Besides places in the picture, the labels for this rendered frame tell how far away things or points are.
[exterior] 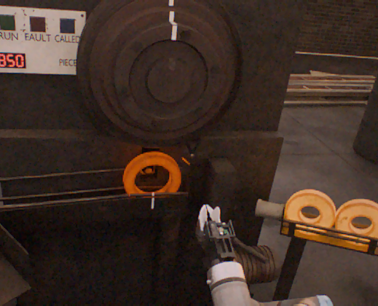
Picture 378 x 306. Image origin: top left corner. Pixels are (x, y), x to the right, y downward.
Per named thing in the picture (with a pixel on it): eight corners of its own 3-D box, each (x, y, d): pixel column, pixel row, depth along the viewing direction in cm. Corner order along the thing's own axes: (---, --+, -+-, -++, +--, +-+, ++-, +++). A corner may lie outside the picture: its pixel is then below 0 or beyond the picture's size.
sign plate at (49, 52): (-6, 70, 109) (-13, 4, 101) (85, 73, 116) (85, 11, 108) (-7, 72, 107) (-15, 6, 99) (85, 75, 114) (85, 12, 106)
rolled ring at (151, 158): (183, 155, 121) (181, 151, 124) (125, 157, 116) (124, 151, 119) (178, 204, 129) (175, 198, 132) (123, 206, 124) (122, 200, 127)
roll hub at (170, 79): (111, 123, 105) (114, 17, 92) (209, 124, 111) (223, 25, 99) (113, 132, 100) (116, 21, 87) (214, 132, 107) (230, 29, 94)
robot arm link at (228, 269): (239, 292, 97) (204, 295, 95) (235, 275, 101) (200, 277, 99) (250, 275, 91) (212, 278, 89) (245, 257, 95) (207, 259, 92)
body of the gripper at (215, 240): (231, 217, 102) (242, 257, 94) (223, 235, 108) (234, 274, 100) (203, 218, 100) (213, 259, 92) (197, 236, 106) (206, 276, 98)
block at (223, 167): (197, 212, 143) (205, 155, 132) (217, 211, 145) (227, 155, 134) (205, 230, 134) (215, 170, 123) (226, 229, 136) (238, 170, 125)
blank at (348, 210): (339, 194, 120) (339, 199, 117) (392, 203, 114) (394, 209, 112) (331, 234, 126) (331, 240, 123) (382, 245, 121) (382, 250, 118)
